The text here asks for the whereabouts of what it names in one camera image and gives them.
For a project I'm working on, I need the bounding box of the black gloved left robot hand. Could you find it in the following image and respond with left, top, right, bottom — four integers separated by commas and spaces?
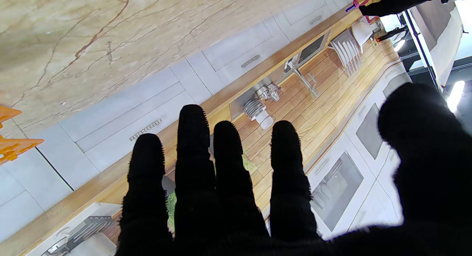
358, 0, 443, 17

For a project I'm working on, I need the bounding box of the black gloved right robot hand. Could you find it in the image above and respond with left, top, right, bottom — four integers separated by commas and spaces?
115, 83, 472, 256

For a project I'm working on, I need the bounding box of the orange test tube rack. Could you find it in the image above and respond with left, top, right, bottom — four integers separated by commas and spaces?
0, 105, 45, 165

